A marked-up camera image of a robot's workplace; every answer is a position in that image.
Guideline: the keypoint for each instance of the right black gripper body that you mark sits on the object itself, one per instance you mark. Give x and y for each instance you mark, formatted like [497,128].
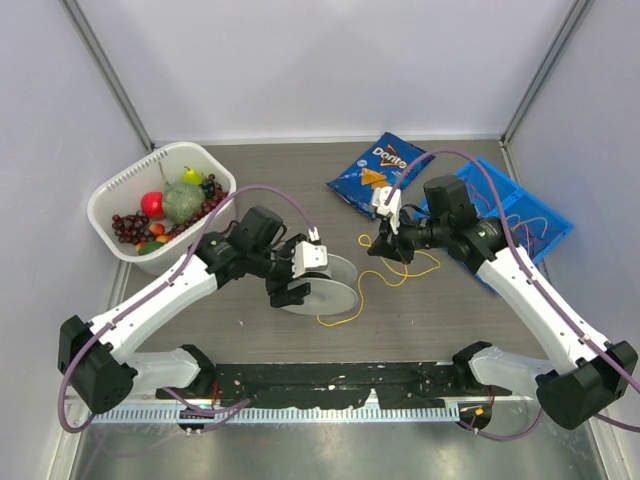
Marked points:
[406,240]

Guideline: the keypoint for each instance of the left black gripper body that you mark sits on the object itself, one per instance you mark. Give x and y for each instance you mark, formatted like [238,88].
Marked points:
[280,273]

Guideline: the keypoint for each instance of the translucent white spool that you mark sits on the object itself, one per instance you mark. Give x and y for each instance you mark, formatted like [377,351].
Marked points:
[328,292]

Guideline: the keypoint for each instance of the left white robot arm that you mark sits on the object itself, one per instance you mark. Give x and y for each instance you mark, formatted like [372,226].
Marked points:
[100,359]

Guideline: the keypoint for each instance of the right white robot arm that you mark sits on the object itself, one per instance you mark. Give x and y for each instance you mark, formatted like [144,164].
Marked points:
[583,372]

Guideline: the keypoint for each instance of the blue Doritos chip bag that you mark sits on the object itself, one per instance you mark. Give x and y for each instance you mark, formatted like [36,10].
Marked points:
[379,166]

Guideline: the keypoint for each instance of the yellow green toy pear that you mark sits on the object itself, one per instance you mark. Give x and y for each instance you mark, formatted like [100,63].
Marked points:
[192,176]

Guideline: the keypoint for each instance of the small peach toy fruit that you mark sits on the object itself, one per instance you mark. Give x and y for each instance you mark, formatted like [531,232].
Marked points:
[159,233]

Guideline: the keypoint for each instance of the red toy apple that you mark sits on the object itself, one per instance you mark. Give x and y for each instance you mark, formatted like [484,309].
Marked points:
[151,205]

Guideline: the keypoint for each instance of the purple toy grape bunch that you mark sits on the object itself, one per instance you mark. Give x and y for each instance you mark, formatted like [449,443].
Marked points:
[132,228]

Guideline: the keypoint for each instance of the white plastic fruit basket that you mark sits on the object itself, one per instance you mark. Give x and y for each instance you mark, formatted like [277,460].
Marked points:
[122,194]

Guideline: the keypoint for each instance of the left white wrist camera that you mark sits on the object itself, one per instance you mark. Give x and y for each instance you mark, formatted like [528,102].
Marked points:
[309,258]

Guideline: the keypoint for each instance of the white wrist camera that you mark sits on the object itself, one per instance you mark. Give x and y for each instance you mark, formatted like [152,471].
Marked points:
[386,205]
[309,258]

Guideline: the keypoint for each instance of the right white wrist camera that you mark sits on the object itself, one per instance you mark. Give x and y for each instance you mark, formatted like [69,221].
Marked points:
[386,205]

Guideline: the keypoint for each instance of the blue plastic cable bin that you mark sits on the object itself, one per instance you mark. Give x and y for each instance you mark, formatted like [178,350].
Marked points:
[538,228]

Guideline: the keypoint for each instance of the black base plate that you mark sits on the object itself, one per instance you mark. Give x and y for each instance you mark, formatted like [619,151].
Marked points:
[397,385]

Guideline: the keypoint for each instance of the white slotted cable duct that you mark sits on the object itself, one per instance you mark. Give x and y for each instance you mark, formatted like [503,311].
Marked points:
[165,413]

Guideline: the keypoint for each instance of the aluminium corner post right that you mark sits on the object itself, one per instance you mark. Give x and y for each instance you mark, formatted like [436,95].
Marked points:
[570,24]

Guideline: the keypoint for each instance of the aluminium corner post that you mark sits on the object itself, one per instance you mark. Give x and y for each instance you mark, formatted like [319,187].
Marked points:
[570,24]
[100,58]

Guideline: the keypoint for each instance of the aluminium corner post left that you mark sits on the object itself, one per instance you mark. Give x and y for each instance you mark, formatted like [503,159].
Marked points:
[100,58]

